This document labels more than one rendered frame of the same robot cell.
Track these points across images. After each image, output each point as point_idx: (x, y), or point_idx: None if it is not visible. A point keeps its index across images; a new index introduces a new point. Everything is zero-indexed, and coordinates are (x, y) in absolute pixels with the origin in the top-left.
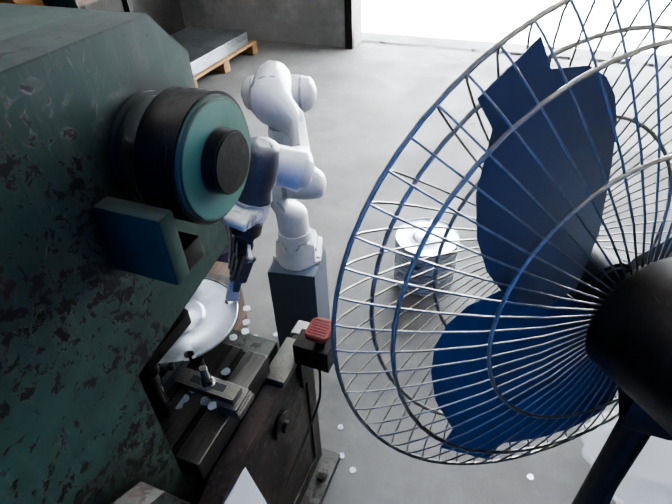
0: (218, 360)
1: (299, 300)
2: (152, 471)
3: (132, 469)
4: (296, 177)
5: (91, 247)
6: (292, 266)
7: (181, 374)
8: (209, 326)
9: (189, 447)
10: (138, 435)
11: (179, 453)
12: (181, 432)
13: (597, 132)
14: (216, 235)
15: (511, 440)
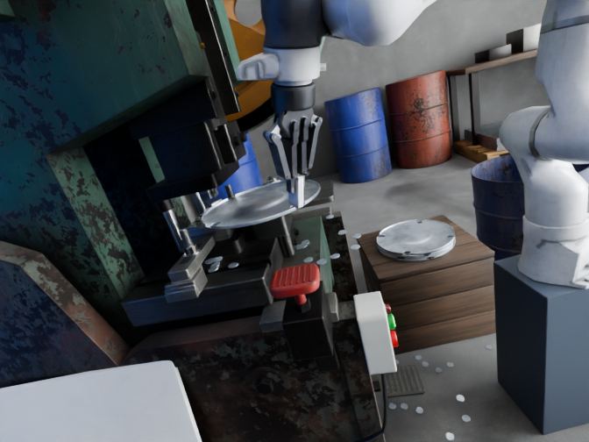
0: (247, 255)
1: (523, 324)
2: (78, 265)
3: (51, 242)
4: (344, 3)
5: None
6: (527, 269)
7: (203, 238)
8: (253, 215)
9: (142, 289)
10: (53, 216)
11: (138, 288)
12: (160, 278)
13: None
14: (160, 52)
15: None
